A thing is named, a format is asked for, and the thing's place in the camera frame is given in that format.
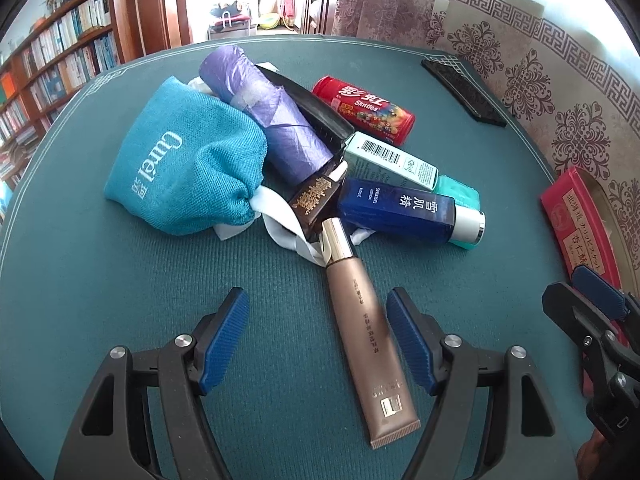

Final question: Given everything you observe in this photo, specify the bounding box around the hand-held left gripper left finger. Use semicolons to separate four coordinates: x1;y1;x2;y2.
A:
54;287;251;480

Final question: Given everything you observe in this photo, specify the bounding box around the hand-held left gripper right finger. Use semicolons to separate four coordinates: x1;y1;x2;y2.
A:
386;287;583;480

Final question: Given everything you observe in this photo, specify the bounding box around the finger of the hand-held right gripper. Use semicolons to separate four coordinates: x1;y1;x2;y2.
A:
571;265;640;348
542;282;621;401

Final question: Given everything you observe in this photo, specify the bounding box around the gold cosmetic tube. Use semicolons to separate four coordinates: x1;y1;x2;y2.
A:
320;217;422;451

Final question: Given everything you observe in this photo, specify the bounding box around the red tin box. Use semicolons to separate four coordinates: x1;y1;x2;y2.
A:
540;167;640;348

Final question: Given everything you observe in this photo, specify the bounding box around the teal soft packet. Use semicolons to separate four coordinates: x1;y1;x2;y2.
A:
432;175;482;211

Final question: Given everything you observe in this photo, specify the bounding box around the teal fabric pouch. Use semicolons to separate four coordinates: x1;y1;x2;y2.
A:
104;76;333;268

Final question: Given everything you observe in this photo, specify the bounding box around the person's right hand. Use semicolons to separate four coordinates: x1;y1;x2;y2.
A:
575;430;612;476

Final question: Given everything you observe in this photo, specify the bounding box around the blue lotion bottle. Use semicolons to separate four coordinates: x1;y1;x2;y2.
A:
336;177;487;251

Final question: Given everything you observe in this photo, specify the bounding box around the brown small bottle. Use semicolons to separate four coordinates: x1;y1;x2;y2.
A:
287;159;349;242

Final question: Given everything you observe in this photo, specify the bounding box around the white and teal carton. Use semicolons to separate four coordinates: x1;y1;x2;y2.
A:
342;131;440;192

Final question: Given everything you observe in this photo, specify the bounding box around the purple plastic bag roll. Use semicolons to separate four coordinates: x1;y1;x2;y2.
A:
199;45;337;188

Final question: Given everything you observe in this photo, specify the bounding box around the black smartphone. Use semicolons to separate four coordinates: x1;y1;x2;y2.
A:
421;57;508;131

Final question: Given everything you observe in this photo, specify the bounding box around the red candy tube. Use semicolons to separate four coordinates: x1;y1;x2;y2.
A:
311;76;417;147

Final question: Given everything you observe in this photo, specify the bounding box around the patterned beige curtain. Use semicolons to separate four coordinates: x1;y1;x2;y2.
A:
335;0;640;241

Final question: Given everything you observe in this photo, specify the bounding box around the grey bench with clothes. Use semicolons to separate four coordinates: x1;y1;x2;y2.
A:
207;2;258;41

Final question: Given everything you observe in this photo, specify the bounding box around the wooden bookshelf with books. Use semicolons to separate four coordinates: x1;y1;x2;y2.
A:
0;0;123;191

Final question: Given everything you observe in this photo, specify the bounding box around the wooden door frame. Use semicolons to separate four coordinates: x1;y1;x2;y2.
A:
112;0;193;61

